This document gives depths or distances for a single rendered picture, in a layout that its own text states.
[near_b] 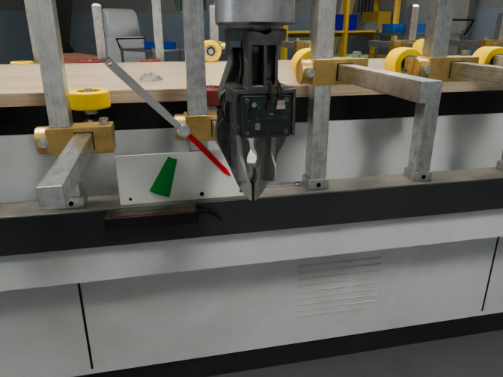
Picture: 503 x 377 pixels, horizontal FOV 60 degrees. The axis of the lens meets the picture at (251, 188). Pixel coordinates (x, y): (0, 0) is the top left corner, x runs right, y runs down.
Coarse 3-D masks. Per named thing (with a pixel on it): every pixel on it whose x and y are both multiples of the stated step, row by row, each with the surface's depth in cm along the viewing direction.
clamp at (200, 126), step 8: (184, 112) 86; (208, 112) 85; (184, 120) 83; (192, 120) 82; (200, 120) 83; (208, 120) 83; (192, 128) 83; (200, 128) 83; (208, 128) 84; (176, 136) 83; (200, 136) 84; (208, 136) 84
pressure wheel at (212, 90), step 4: (208, 88) 93; (212, 88) 91; (216, 88) 91; (208, 92) 90; (212, 92) 90; (216, 92) 90; (208, 96) 90; (212, 96) 90; (216, 96) 90; (208, 100) 90; (212, 100) 91; (216, 100) 91; (208, 104) 91; (212, 104) 91; (216, 104) 91; (220, 104) 91; (208, 108) 94; (216, 108) 95
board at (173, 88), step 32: (0, 64) 157; (32, 64) 157; (96, 64) 157; (128, 64) 157; (160, 64) 157; (224, 64) 157; (288, 64) 157; (0, 96) 89; (32, 96) 90; (128, 96) 94; (160, 96) 96
